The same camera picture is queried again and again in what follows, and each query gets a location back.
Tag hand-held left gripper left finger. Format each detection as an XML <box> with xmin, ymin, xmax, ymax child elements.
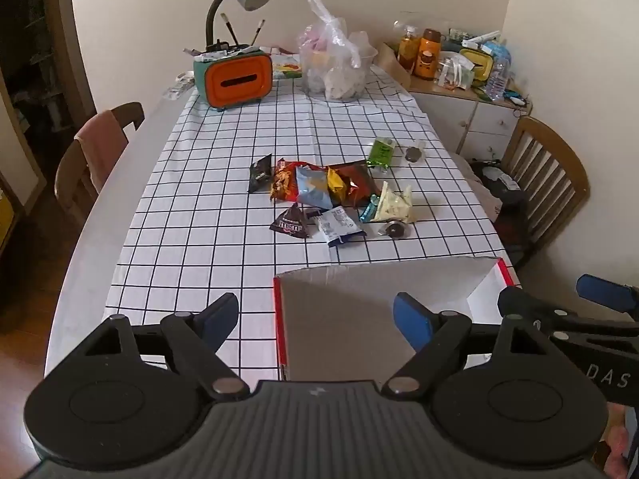
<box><xmin>82</xmin><ymin>292</ymin><xmax>250</xmax><ymax>402</ymax></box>

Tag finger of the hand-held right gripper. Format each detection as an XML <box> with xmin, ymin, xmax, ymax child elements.
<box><xmin>498</xmin><ymin>285</ymin><xmax>639</xmax><ymax>341</ymax></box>
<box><xmin>575</xmin><ymin>274</ymin><xmax>639</xmax><ymax>318</ymax></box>

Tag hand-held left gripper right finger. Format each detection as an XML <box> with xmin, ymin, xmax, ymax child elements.
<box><xmin>380</xmin><ymin>292</ymin><xmax>555</xmax><ymax>401</ymax></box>

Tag brown triangular candy packet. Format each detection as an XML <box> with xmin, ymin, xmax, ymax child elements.
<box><xmin>270</xmin><ymin>204</ymin><xmax>311</xmax><ymax>239</ymax></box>

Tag white triangular snack packet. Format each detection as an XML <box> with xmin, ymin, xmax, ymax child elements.
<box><xmin>373</xmin><ymin>182</ymin><xmax>416</xmax><ymax>224</ymax></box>

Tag small teal snack packet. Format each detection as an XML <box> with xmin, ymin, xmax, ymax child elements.
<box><xmin>359</xmin><ymin>194</ymin><xmax>383</xmax><ymax>223</ymax></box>

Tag white and blue snack packet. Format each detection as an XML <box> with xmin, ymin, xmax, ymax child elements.
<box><xmin>314</xmin><ymin>206</ymin><xmax>367</xmax><ymax>247</ymax></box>

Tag black snack packet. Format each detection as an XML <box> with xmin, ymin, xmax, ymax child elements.
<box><xmin>248</xmin><ymin>154</ymin><xmax>274</xmax><ymax>194</ymax></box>

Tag red snack packet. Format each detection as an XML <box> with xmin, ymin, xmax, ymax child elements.
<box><xmin>270</xmin><ymin>158</ymin><xmax>303</xmax><ymax>201</ymax></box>

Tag brown orange snack packet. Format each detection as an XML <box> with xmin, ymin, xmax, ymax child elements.
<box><xmin>327</xmin><ymin>160</ymin><xmax>381</xmax><ymax>208</ymax></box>

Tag yellow snack packet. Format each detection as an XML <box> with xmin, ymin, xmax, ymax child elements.
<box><xmin>325</xmin><ymin>167</ymin><xmax>350</xmax><ymax>205</ymax></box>

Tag green snack packet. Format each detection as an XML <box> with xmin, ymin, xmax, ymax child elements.
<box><xmin>367</xmin><ymin>140</ymin><xmax>397</xmax><ymax>173</ymax></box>

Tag person's right hand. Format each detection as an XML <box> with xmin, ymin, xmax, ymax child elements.
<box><xmin>605</xmin><ymin>405</ymin><xmax>631</xmax><ymax>479</ymax></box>

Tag white black checkered tablecloth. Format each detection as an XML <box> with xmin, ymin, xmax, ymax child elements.
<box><xmin>102</xmin><ymin>47</ymin><xmax>510</xmax><ymax>382</ymax></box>

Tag black bag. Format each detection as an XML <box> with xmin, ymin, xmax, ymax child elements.
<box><xmin>469</xmin><ymin>158</ymin><xmax>525</xmax><ymax>205</ymax></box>

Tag light wooden slatted chair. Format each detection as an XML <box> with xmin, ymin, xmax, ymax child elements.
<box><xmin>492</xmin><ymin>116</ymin><xmax>590</xmax><ymax>265</ymax></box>

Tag white cabinet with wooden top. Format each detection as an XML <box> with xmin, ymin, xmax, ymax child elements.
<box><xmin>384</xmin><ymin>42</ymin><xmax>534</xmax><ymax>160</ymax></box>

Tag dark wooden chair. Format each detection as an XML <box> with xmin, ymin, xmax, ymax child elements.
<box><xmin>54</xmin><ymin>101</ymin><xmax>145</xmax><ymax>225</ymax></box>

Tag pink cloth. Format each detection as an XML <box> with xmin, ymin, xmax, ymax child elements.
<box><xmin>74</xmin><ymin>110</ymin><xmax>129</xmax><ymax>195</ymax></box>

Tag clear plastic water bottle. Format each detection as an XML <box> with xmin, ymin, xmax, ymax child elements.
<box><xmin>486</xmin><ymin>50</ymin><xmax>512</xmax><ymax>101</ymax></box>

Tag small white sachets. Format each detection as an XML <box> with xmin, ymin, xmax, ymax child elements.
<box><xmin>167</xmin><ymin>71</ymin><xmax>195</xmax><ymax>99</ymax></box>

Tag orange and teal tissue box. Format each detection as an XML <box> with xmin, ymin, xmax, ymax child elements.
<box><xmin>194</xmin><ymin>46</ymin><xmax>274</xmax><ymax>111</ymax></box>

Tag yellow green tissue box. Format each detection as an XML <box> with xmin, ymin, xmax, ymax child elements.
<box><xmin>458</xmin><ymin>47</ymin><xmax>496</xmax><ymax>85</ymax></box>

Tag clear bag with small items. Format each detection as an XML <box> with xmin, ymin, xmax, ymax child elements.
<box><xmin>434</xmin><ymin>55</ymin><xmax>475</xmax><ymax>91</ymax></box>

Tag clear plastic bag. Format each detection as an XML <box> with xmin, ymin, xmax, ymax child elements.
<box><xmin>298</xmin><ymin>0</ymin><xmax>371</xmax><ymax>68</ymax></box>
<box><xmin>301</xmin><ymin>46</ymin><xmax>379</xmax><ymax>103</ymax></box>

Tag brown paper bag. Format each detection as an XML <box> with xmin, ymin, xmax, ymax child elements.
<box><xmin>374</xmin><ymin>42</ymin><xmax>415</xmax><ymax>91</ymax></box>

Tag green and white flat packet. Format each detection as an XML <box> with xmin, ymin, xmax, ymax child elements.
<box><xmin>272</xmin><ymin>55</ymin><xmax>304</xmax><ymax>79</ymax></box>

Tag orange thermos bottle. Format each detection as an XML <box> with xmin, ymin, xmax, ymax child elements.
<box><xmin>416</xmin><ymin>28</ymin><xmax>444</xmax><ymax>81</ymax></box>

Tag white tube box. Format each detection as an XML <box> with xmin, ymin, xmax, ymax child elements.
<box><xmin>462</xmin><ymin>30</ymin><xmax>501</xmax><ymax>49</ymax></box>

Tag yellow pump bottle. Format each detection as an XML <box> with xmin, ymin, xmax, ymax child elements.
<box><xmin>398</xmin><ymin>25</ymin><xmax>420</xmax><ymax>73</ymax></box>

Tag dark bookshelf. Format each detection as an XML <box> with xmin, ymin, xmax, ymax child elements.
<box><xmin>0</xmin><ymin>0</ymin><xmax>95</xmax><ymax>170</ymax></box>

